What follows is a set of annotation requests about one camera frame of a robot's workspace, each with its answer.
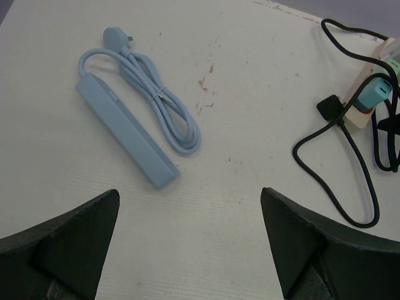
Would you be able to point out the teal plug adapter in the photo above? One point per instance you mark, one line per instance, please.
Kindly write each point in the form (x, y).
(377, 91)

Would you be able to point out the light blue power strip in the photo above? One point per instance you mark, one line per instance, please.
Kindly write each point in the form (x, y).
(127, 130)

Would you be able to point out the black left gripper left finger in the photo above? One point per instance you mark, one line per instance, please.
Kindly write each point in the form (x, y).
(61, 258)

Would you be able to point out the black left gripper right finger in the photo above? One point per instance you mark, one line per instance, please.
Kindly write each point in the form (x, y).
(318, 258)

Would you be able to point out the beige power strip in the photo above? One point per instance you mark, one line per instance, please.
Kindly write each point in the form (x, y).
(388, 49)

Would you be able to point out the green plug adapter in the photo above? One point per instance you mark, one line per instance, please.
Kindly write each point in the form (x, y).
(394, 66)

